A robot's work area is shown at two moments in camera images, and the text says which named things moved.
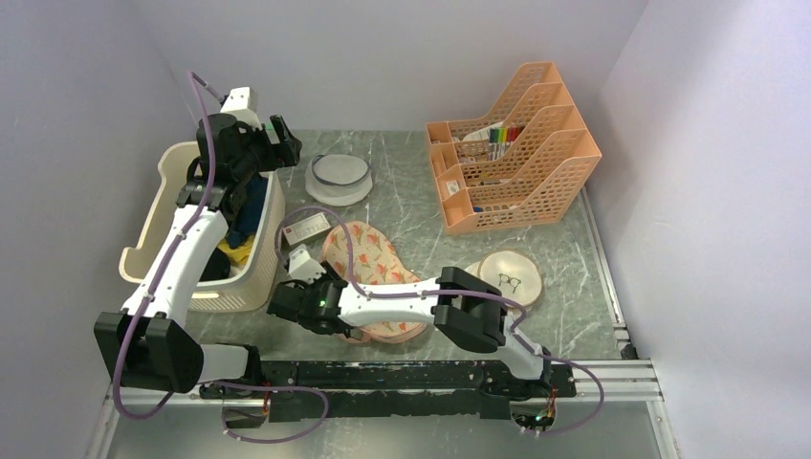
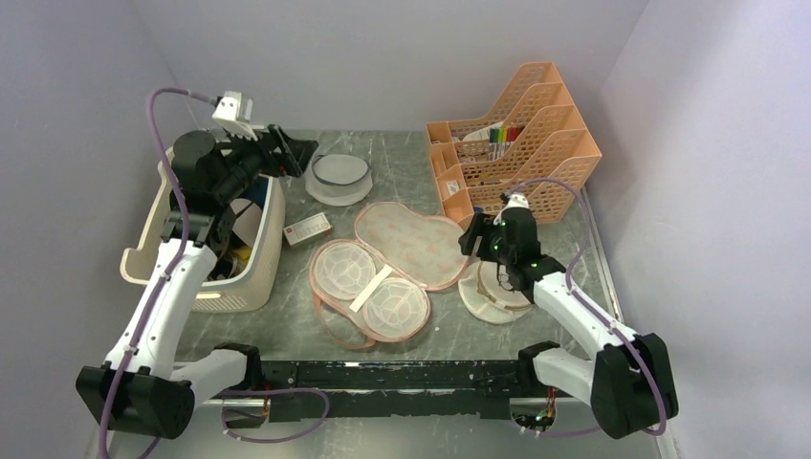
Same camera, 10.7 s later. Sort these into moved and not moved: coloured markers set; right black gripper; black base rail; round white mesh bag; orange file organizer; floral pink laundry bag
Moved: right black gripper; floral pink laundry bag
Not moved: coloured markers set; orange file organizer; round white mesh bag; black base rail
